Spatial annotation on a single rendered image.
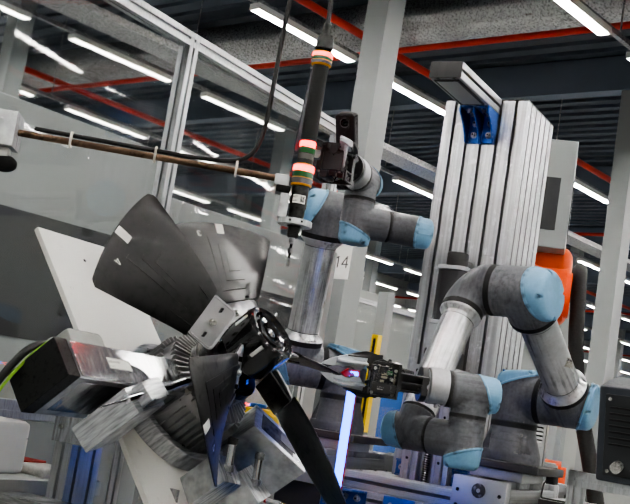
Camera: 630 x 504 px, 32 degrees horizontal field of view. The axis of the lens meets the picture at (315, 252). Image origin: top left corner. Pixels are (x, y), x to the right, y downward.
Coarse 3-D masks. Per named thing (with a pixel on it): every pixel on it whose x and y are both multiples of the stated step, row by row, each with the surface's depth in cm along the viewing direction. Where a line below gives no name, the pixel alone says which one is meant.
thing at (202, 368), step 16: (192, 368) 174; (208, 368) 179; (224, 368) 186; (208, 384) 178; (224, 384) 185; (208, 400) 178; (224, 400) 185; (208, 416) 177; (224, 416) 188; (208, 432) 176; (208, 448) 176
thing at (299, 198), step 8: (328, 24) 224; (328, 32) 224; (320, 40) 223; (328, 40) 223; (320, 48) 226; (328, 48) 226; (296, 184) 219; (296, 192) 219; (304, 192) 219; (296, 200) 218; (304, 200) 219; (296, 208) 218; (304, 208) 219; (288, 216) 219; (296, 216) 218; (288, 224) 219; (288, 232) 218; (296, 232) 218
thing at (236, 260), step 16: (176, 224) 227; (192, 224) 229; (208, 224) 230; (224, 224) 232; (192, 240) 226; (208, 240) 227; (224, 240) 228; (240, 240) 230; (256, 240) 232; (208, 256) 223; (224, 256) 224; (240, 256) 225; (256, 256) 227; (208, 272) 220; (224, 272) 221; (240, 272) 221; (256, 272) 223; (224, 288) 218; (240, 288) 218; (256, 288) 219
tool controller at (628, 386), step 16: (608, 384) 212; (624, 384) 212; (608, 400) 210; (624, 400) 208; (608, 416) 210; (624, 416) 208; (608, 432) 210; (624, 432) 209; (608, 448) 211; (624, 448) 209; (608, 464) 211; (624, 464) 209; (608, 480) 211; (624, 480) 210
